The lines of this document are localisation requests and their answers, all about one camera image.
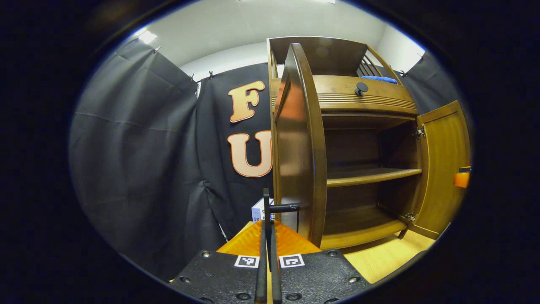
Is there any wooden double-door shoe cabinet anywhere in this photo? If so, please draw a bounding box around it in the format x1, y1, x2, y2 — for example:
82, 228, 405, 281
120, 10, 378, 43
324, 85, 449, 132
267, 36, 422, 250

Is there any small white box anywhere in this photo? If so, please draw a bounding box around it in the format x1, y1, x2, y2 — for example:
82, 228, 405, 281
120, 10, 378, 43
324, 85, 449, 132
251, 198, 275, 223

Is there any wooden cabinet door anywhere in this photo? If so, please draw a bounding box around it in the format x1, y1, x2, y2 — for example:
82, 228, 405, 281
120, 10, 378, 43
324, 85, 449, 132
262, 42, 328, 247
407, 100, 472, 240

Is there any wooden drawer with black knob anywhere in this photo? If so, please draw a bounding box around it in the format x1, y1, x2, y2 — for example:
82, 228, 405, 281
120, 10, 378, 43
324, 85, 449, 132
270, 75, 419, 117

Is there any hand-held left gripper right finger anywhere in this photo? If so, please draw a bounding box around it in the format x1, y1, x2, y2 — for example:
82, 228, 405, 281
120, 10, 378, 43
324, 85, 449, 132
269, 220, 372, 304

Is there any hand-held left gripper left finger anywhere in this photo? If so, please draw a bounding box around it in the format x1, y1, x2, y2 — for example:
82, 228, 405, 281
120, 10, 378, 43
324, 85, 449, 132
169, 220, 269, 304

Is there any black backdrop cloth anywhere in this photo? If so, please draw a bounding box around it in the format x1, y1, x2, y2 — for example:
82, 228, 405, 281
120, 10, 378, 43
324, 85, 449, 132
69, 38, 462, 281

